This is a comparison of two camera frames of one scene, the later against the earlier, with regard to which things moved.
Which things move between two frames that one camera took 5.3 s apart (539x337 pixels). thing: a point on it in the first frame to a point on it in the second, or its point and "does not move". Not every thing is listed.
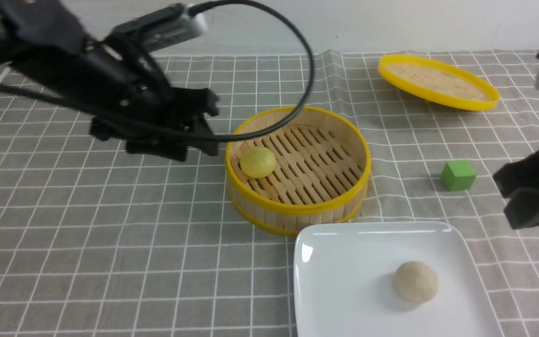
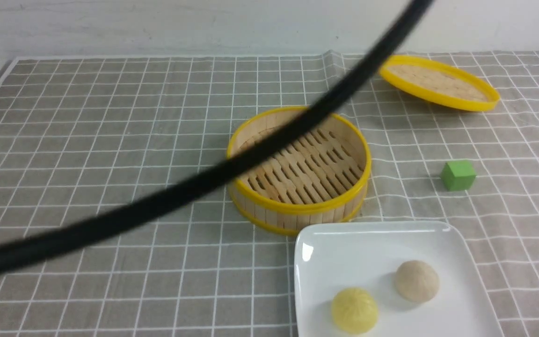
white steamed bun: (415, 282) does not move
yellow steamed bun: (257, 162) to (354, 310)
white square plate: (343, 276) does not move
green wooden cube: (458, 175) does not move
